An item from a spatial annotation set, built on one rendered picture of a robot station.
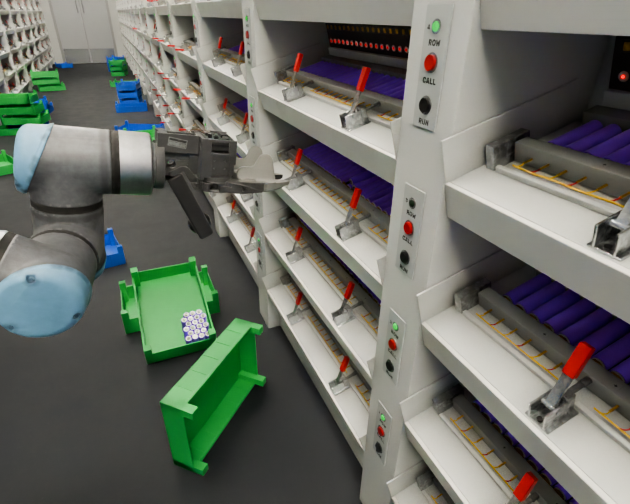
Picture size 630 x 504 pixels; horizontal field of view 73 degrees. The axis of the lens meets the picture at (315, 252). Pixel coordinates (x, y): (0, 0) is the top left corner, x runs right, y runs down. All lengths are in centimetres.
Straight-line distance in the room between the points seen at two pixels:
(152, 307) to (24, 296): 92
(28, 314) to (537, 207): 54
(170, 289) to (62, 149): 91
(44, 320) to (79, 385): 81
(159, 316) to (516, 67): 120
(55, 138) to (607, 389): 68
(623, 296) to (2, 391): 139
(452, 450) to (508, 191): 39
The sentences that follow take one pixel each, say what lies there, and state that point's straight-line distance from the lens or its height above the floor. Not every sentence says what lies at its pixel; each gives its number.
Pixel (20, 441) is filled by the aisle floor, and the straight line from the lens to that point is 130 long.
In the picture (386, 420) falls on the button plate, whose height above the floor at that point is 30.
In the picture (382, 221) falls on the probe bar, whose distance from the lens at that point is 74.
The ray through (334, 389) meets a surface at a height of 17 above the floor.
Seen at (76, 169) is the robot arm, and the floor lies 71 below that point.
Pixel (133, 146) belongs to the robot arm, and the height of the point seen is 73.
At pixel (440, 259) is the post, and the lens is 55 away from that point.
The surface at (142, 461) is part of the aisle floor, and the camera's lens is 115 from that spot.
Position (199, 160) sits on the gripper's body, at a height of 70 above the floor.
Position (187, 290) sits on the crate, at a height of 9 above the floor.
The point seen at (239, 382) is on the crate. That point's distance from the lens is 124.
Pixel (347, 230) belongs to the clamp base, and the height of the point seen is 56.
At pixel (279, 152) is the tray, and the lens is 114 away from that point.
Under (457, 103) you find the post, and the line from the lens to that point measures 48.
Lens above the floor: 89
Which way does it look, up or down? 29 degrees down
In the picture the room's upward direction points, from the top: 1 degrees clockwise
